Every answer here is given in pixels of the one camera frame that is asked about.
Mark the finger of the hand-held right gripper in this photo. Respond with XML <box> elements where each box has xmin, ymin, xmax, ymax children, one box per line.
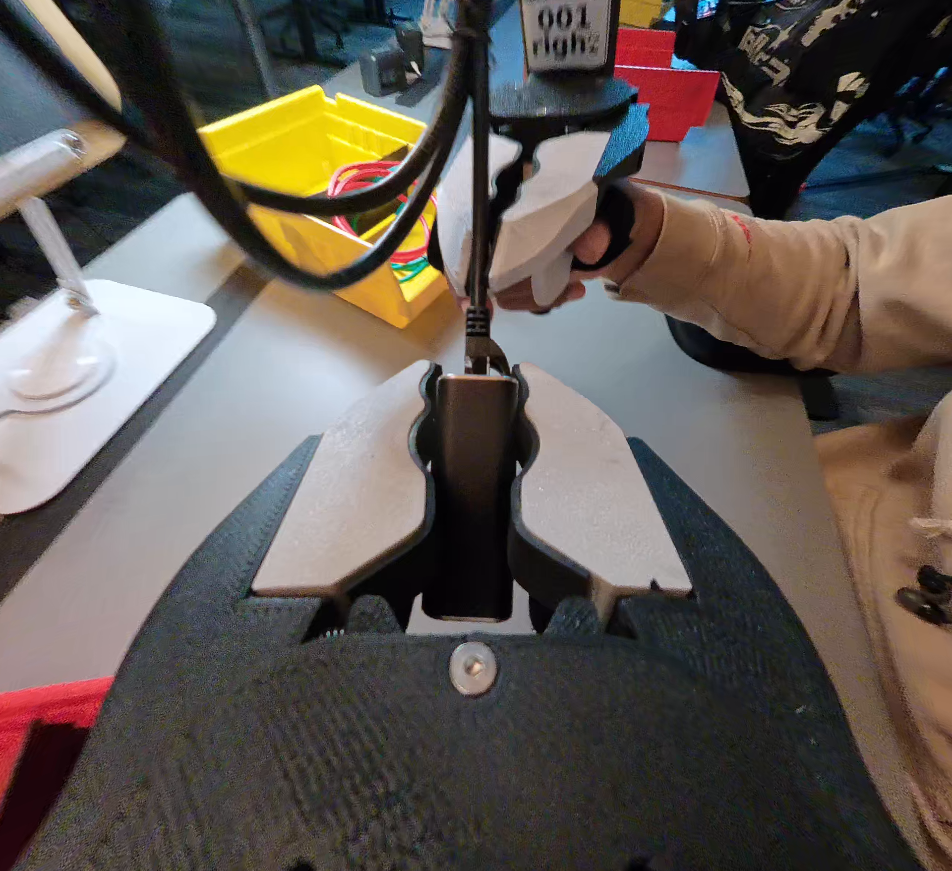
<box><xmin>487</xmin><ymin>133</ymin><xmax>602</xmax><ymax>293</ymax></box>
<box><xmin>433</xmin><ymin>133</ymin><xmax>523</xmax><ymax>308</ymax></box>

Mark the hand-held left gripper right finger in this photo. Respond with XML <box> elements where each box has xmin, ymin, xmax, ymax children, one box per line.
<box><xmin>509</xmin><ymin>363</ymin><xmax>694</xmax><ymax>600</ymax></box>

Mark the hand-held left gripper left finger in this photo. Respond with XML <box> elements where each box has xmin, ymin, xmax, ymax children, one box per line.
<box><xmin>251</xmin><ymin>360</ymin><xmax>440</xmax><ymax>600</ymax></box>

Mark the green ethernet cable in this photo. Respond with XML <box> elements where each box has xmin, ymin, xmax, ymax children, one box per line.
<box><xmin>390</xmin><ymin>190</ymin><xmax>434</xmax><ymax>284</ymax></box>

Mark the black ethernet cable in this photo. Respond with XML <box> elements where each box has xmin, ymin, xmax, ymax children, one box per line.
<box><xmin>45</xmin><ymin>0</ymin><xmax>514</xmax><ymax>377</ymax></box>

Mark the red ethernet cable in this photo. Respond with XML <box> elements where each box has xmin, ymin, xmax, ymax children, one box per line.
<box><xmin>327</xmin><ymin>160</ymin><xmax>436</xmax><ymax>265</ymax></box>

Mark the black ethernet adapter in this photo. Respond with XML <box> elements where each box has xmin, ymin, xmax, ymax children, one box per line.
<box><xmin>420</xmin><ymin>374</ymin><xmax>519</xmax><ymax>622</ymax></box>

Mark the person's right forearm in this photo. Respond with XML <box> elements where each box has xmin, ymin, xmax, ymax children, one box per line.
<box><xmin>606</xmin><ymin>190</ymin><xmax>952</xmax><ymax>375</ymax></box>

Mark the person's right hand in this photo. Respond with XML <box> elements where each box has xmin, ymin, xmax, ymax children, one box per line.
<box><xmin>491</xmin><ymin>183</ymin><xmax>666</xmax><ymax>317</ymax></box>

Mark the small black box device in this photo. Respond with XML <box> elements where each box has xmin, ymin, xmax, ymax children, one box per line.
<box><xmin>359</xmin><ymin>21</ymin><xmax>426</xmax><ymax>98</ymax></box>

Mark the white board stand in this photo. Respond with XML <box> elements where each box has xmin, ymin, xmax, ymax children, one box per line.
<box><xmin>0</xmin><ymin>129</ymin><xmax>218</xmax><ymax>516</ymax></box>

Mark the grey light stand pole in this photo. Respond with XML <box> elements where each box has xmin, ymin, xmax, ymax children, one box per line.
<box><xmin>216</xmin><ymin>0</ymin><xmax>280</xmax><ymax>98</ymax></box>

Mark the black divider card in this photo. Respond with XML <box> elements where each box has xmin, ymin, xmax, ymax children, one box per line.
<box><xmin>0</xmin><ymin>721</ymin><xmax>89</xmax><ymax>850</ymax></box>

